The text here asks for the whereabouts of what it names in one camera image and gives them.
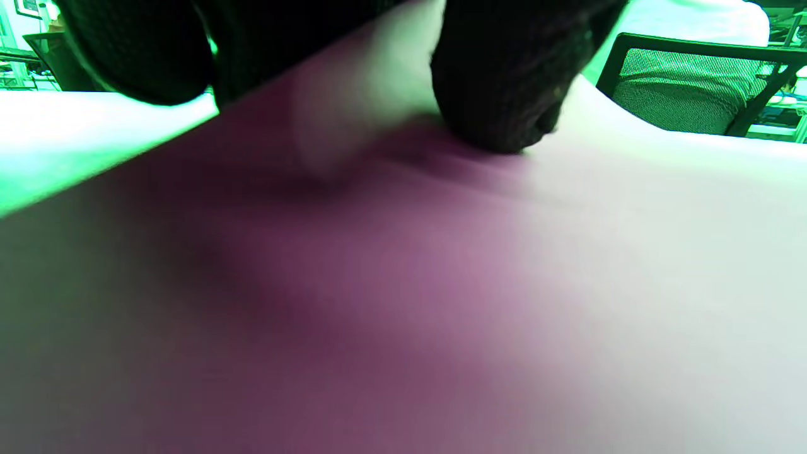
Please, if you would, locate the person's left hand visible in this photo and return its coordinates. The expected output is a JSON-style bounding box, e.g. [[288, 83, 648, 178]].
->
[[54, 0, 631, 156]]

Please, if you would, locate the large white sheet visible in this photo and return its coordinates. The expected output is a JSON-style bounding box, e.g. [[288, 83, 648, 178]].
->
[[0, 0, 807, 454]]

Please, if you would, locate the black mesh office chair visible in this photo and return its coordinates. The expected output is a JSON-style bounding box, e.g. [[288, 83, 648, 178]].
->
[[595, 32, 807, 139]]

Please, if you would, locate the dark chair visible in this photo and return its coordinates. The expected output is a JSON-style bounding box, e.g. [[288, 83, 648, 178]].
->
[[24, 32, 105, 93]]

